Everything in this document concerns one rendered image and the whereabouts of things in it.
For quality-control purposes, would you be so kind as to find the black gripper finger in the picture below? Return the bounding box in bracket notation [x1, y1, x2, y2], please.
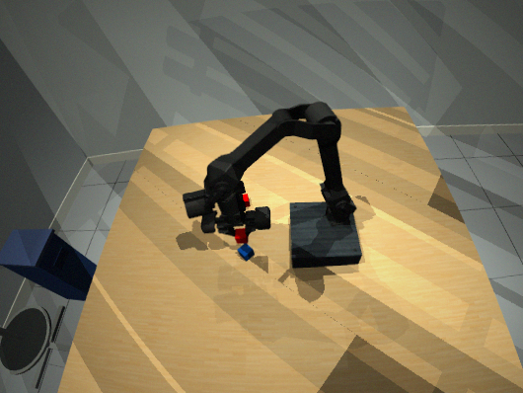
[245, 224, 256, 237]
[218, 227, 235, 237]

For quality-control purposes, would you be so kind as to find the blue cube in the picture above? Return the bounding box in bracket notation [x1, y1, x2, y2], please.
[237, 244, 255, 261]

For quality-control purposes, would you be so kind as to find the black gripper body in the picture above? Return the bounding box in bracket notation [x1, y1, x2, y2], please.
[200, 203, 271, 233]

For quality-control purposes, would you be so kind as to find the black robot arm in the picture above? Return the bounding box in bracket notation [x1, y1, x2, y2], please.
[183, 101, 357, 226]

